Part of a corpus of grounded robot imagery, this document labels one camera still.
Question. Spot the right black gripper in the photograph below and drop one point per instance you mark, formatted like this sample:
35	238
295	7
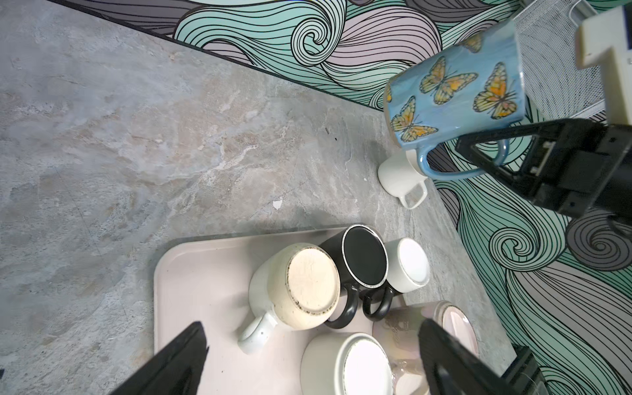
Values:
571	166

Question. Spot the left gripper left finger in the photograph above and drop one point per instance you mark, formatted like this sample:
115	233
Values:
175	369

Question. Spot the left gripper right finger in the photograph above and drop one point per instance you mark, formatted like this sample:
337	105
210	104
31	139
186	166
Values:
450	368

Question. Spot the blue butterfly mug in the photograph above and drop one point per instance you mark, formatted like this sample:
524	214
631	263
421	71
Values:
473	86

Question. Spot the cream speckled mug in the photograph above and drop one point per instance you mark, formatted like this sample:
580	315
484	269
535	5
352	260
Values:
297	289

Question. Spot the cream white mug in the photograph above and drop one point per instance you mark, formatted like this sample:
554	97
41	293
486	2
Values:
345	363

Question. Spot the black mug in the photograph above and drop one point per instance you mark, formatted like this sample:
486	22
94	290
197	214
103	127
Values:
362	264

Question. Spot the pink rectangular tray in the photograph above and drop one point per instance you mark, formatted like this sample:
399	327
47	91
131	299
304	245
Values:
208	281

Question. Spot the small white black-handled mug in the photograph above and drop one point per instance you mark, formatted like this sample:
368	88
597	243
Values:
408	270

